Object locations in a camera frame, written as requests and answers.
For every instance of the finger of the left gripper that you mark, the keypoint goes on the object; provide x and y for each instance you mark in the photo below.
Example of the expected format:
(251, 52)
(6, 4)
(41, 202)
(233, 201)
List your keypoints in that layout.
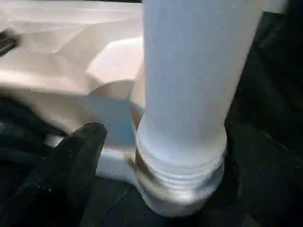
(7, 41)

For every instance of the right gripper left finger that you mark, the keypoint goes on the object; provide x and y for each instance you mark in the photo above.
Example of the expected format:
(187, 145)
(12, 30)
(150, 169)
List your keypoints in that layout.
(57, 179)

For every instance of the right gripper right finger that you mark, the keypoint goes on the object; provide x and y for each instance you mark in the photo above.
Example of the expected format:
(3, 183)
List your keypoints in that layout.
(270, 184)

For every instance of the white plastic table top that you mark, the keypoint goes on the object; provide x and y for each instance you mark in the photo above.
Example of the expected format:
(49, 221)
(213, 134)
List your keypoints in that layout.
(61, 56)

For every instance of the white plastic table leg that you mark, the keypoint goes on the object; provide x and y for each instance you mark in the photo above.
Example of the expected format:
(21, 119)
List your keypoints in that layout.
(189, 94)

